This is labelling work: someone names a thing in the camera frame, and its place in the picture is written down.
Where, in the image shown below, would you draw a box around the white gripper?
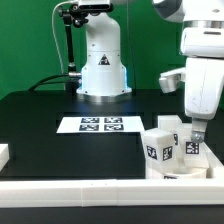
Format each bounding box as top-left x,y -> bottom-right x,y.
159,57 -> 224,143

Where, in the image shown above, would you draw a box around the white round stool seat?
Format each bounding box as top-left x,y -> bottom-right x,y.
145,166 -> 207,179

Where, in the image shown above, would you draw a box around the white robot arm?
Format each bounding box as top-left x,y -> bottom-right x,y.
78,0 -> 224,143

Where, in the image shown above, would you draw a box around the white U-shaped obstacle fence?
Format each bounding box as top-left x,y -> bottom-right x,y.
0,141 -> 224,209

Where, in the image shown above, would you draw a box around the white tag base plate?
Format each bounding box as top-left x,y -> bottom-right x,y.
57,116 -> 144,134

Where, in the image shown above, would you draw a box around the black camera on mount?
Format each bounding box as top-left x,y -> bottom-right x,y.
78,0 -> 113,13

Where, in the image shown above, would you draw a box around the black cables on table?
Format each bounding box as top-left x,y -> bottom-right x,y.
27,73 -> 82,92

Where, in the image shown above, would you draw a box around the white camera cable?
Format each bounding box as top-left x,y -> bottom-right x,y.
51,0 -> 75,74

